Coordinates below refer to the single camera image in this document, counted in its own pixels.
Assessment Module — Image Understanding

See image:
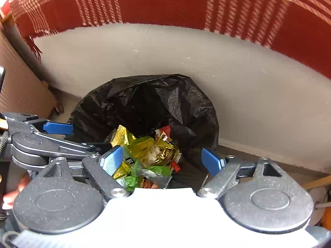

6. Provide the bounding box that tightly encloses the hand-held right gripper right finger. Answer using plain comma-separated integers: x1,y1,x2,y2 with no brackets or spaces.
198,148,286,199

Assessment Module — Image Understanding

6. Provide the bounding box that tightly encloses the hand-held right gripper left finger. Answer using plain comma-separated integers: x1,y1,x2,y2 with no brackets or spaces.
43,145,130,199

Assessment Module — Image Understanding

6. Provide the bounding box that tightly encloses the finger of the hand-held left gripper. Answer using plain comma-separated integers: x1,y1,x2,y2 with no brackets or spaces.
32,131,102,159
24,114,73,135

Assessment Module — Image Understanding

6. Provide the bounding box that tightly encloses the black trash bag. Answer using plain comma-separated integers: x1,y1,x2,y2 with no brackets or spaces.
68,74,220,190

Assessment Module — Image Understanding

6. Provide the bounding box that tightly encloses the person's left hand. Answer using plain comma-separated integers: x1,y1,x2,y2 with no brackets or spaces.
2,173,31,210

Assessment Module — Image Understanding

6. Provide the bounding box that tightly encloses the yellow green snack wrapper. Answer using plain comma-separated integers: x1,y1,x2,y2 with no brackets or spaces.
110,125,156,167

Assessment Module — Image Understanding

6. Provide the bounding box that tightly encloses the brown ribbed panel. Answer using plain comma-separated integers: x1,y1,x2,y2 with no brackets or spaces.
0,22,57,119

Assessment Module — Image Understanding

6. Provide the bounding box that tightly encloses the white furniture side panel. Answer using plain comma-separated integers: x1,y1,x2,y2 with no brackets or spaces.
32,23,331,173

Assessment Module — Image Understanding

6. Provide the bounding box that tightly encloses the wooden stick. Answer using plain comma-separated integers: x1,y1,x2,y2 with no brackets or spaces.
301,175,331,190

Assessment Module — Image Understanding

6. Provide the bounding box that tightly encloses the white round stand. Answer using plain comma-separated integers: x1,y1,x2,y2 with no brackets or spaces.
309,186,331,225

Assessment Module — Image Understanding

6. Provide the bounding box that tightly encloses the red plaid blanket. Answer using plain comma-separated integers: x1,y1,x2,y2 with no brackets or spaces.
0,0,331,79

